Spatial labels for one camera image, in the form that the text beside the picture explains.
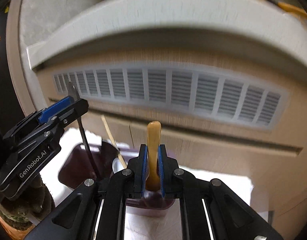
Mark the long black handled spoon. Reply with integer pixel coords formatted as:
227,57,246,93
67,81,100,180

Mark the wooden chopstick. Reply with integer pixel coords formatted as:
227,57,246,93
101,115,127,168

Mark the wooden spoon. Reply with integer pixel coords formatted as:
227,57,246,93
145,121,161,192

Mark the white textured table cloth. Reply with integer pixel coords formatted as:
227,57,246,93
40,128,253,239

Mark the purple plastic utensil holder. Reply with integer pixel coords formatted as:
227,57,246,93
58,141,175,217

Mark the large grey vent grille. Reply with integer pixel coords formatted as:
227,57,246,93
52,61,289,129

